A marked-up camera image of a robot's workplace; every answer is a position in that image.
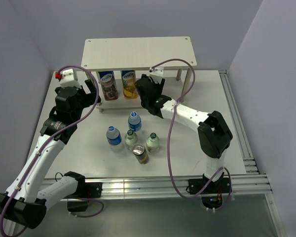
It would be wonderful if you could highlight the black Schweppes can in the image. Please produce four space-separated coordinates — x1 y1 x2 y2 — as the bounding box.
132 144 149 164

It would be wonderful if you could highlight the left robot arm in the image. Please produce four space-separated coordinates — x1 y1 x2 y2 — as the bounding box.
0 79 99 229

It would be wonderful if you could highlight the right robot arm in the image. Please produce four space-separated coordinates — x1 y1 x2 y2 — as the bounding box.
135 74 233 193

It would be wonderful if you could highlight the white two-tier shelf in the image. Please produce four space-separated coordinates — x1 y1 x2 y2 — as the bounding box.
81 36 197 112

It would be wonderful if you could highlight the grape juice carton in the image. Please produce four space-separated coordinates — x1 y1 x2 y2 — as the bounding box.
99 71 118 101

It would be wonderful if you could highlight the pineapple juice carton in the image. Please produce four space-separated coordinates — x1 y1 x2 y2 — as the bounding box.
121 70 138 99

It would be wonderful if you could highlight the rear Pocari water bottle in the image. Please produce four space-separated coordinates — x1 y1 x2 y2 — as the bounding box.
128 111 142 132

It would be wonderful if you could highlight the pocari water bottle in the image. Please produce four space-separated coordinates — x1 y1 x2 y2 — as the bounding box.
106 126 123 153
128 111 142 132

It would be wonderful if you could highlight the left green-cap glass bottle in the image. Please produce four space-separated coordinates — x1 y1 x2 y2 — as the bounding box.
124 129 138 151

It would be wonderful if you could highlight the green-cap glass bottle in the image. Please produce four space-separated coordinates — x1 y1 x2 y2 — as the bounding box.
146 132 160 154
124 129 138 151

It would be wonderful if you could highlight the front Pocari water bottle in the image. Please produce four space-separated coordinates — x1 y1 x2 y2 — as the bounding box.
106 126 123 153

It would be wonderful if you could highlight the right green-cap glass bottle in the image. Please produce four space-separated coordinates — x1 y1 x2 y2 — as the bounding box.
146 132 160 154

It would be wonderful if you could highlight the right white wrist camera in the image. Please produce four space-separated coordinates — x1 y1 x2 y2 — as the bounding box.
148 66 164 83

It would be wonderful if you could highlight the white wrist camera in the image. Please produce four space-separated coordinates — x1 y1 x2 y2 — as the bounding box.
55 69 81 88
148 66 164 83

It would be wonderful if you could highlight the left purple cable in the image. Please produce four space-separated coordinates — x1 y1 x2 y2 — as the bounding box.
0 65 101 237

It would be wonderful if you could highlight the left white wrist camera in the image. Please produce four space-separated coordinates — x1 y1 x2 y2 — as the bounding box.
55 69 81 88

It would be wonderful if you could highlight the aluminium front rail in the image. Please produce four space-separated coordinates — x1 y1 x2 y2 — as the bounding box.
39 174 273 201

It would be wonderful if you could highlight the aluminium rail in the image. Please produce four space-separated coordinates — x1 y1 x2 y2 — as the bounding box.
39 174 273 201
219 70 259 175

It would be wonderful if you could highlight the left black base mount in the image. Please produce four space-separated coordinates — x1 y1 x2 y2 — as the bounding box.
67 182 103 213

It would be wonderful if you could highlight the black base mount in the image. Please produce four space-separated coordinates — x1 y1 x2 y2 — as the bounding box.
67 182 103 213
185 176 232 209

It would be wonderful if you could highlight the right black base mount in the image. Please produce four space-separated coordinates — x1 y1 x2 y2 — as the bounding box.
185 176 232 209

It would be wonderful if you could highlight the aluminium right side rail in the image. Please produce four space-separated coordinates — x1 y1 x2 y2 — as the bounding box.
219 70 259 175

